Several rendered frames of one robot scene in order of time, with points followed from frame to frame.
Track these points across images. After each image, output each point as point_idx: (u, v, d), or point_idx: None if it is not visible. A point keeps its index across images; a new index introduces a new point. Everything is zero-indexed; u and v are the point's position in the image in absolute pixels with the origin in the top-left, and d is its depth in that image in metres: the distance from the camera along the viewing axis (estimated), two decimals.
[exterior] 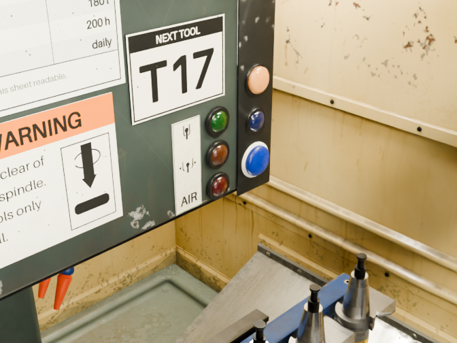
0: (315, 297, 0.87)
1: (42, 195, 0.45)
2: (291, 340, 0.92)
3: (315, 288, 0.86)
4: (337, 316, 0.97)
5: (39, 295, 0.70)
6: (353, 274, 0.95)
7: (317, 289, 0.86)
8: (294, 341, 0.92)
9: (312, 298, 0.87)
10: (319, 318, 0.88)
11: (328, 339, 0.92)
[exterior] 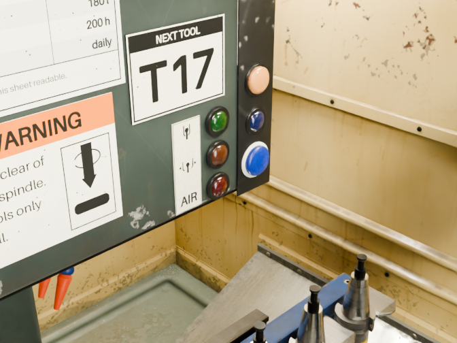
0: (315, 298, 0.87)
1: (42, 195, 0.45)
2: (291, 341, 0.92)
3: (315, 288, 0.87)
4: (337, 317, 0.97)
5: (39, 295, 0.70)
6: (353, 275, 0.95)
7: (317, 290, 0.86)
8: (294, 341, 0.92)
9: (312, 299, 0.87)
10: (319, 319, 0.88)
11: (328, 340, 0.92)
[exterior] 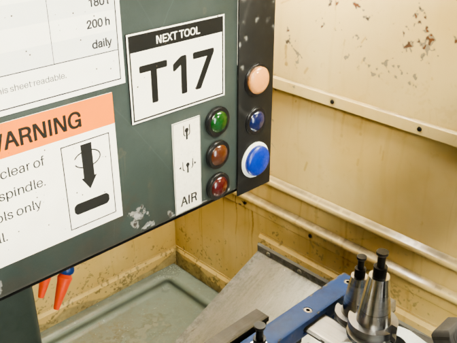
0: (383, 263, 0.76)
1: (42, 195, 0.45)
2: (351, 314, 0.81)
3: (383, 252, 0.75)
4: (337, 317, 0.97)
5: (39, 295, 0.70)
6: (353, 275, 0.95)
7: (385, 254, 0.75)
8: (353, 316, 0.81)
9: (379, 264, 0.76)
10: (387, 288, 0.77)
11: (393, 314, 0.81)
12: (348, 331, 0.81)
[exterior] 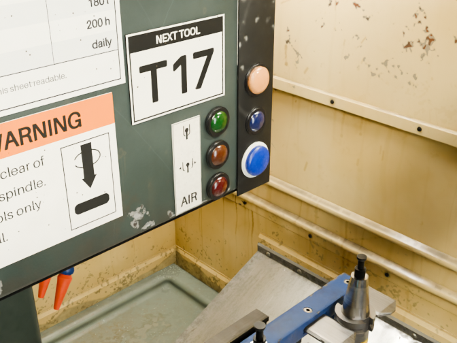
0: None
1: (42, 195, 0.45)
2: None
3: None
4: (337, 317, 0.97)
5: (39, 295, 0.70)
6: (353, 275, 0.95)
7: None
8: None
9: None
10: None
11: None
12: None
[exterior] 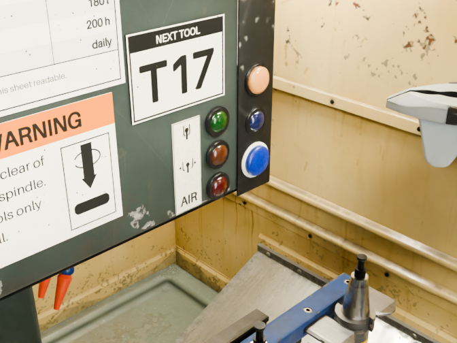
0: None
1: (42, 195, 0.45)
2: None
3: None
4: (337, 317, 0.97)
5: (39, 295, 0.70)
6: (353, 275, 0.95)
7: None
8: None
9: None
10: None
11: None
12: None
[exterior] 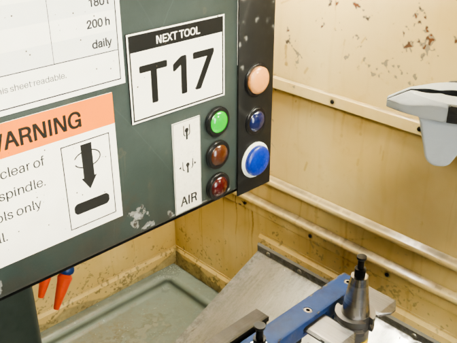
0: None
1: (42, 195, 0.45)
2: None
3: None
4: (337, 317, 0.97)
5: (39, 295, 0.70)
6: (353, 275, 0.95)
7: None
8: None
9: None
10: None
11: None
12: None
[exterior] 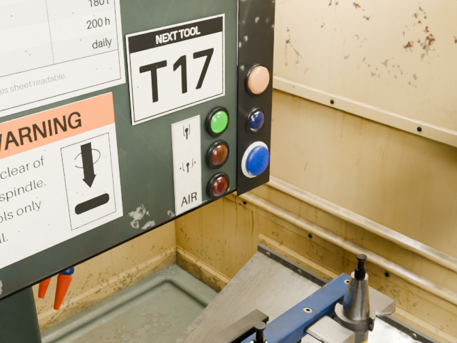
0: None
1: (42, 195, 0.45)
2: None
3: None
4: (337, 317, 0.97)
5: (39, 295, 0.70)
6: (353, 275, 0.95)
7: None
8: None
9: None
10: None
11: None
12: None
